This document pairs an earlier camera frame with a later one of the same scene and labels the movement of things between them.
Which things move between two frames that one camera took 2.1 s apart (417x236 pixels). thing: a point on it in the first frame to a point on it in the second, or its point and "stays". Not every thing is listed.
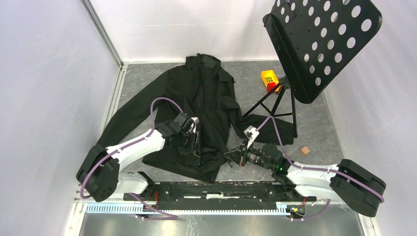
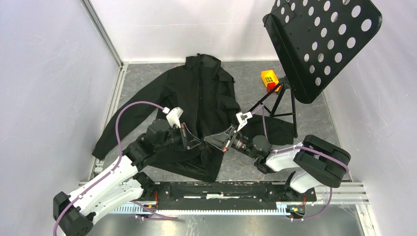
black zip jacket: x=193 y=105 stays
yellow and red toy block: x=270 y=79 stays
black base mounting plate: x=215 y=195 stays
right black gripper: x=243 y=151 to x=223 y=138
